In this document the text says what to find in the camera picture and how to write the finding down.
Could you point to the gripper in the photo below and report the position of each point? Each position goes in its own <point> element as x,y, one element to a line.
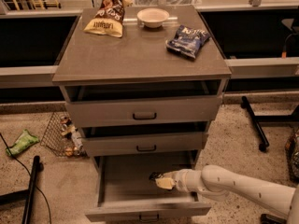
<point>181,179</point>

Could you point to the rxbar chocolate bar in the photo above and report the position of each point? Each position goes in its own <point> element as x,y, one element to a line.
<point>155,175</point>

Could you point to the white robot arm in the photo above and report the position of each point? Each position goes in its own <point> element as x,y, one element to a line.
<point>214,182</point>

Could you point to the grey bottom drawer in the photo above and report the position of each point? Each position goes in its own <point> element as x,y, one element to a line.
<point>127,193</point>

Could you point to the grey drawer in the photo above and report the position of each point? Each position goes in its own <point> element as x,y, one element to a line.
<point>143,111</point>
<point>127,193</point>
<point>145,143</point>

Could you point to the grey middle drawer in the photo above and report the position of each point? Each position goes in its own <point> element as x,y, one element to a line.
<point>145,143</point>

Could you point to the grey top drawer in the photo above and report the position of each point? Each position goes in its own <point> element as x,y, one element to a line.
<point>143,111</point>

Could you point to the grey drawer cabinet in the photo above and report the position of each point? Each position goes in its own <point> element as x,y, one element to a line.
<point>138,66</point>

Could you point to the black stand leg left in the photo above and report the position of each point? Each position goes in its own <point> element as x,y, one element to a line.
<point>27,195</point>

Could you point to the black stand leg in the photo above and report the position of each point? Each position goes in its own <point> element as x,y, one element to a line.
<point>27,195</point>
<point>259,120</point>

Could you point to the black stand leg right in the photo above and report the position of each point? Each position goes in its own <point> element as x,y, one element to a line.
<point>259,120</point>

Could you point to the blue chip bag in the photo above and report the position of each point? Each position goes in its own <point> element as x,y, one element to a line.
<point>187,41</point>

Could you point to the green snack bag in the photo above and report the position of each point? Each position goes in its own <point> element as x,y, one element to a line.
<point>24,141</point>

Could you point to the white bowl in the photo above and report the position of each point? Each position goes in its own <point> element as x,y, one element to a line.
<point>153,17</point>

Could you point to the brown yellow chip bag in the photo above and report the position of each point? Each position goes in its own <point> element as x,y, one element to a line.
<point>109,18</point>

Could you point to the wire basket with snacks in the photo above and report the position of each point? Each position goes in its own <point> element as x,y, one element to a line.
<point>62,137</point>

